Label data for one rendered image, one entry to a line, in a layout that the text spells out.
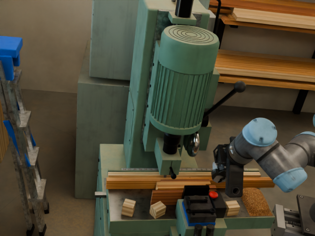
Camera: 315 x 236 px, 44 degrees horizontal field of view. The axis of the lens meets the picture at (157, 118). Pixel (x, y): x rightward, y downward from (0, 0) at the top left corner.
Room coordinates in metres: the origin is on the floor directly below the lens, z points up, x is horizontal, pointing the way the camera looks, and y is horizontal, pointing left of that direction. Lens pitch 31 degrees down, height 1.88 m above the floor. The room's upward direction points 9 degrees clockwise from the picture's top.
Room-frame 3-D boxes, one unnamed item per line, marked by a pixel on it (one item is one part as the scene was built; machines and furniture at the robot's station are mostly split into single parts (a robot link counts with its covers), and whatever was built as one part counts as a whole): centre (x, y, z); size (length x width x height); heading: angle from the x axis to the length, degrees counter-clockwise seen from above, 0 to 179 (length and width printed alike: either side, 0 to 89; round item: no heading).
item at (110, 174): (1.16, -0.14, 0.92); 0.60 x 0.02 x 0.05; 104
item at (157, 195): (1.04, -0.14, 0.93); 0.24 x 0.01 x 0.06; 104
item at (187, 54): (1.12, -0.06, 1.35); 0.18 x 0.18 x 0.31
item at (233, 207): (1.04, -0.31, 0.92); 0.04 x 0.03 x 0.04; 110
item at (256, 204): (1.11, -0.41, 0.92); 0.14 x 0.09 x 0.04; 14
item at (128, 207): (0.96, 0.05, 0.92); 0.04 x 0.04 x 0.04; 83
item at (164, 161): (1.14, -0.06, 1.03); 0.14 x 0.07 x 0.09; 14
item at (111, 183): (1.14, -0.18, 0.92); 0.67 x 0.02 x 0.04; 104
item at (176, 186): (1.06, -0.12, 0.94); 0.18 x 0.02 x 0.07; 104
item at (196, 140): (1.27, -0.15, 1.02); 0.12 x 0.03 x 0.12; 14
